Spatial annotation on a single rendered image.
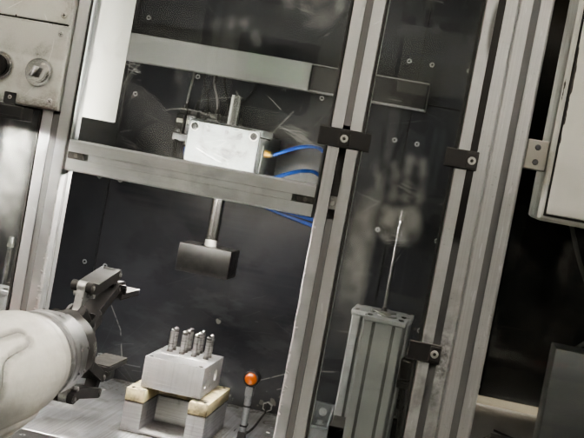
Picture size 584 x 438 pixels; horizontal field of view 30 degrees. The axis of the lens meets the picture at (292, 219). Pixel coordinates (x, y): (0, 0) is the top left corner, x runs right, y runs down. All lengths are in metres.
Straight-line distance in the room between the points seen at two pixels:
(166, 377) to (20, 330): 0.70
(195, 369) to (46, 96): 0.46
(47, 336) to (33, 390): 0.06
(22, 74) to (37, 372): 0.70
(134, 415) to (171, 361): 0.10
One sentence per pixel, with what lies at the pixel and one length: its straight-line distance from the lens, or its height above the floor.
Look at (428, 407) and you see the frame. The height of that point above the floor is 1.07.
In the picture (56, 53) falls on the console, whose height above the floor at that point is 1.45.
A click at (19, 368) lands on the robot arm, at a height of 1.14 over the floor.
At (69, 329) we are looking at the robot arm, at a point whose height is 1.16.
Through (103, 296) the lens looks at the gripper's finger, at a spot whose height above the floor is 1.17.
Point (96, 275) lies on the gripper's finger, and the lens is 1.25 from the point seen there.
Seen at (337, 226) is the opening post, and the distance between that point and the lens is 1.50.
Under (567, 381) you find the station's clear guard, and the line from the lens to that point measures 1.53.
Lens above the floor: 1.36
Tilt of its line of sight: 3 degrees down
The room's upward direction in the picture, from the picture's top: 10 degrees clockwise
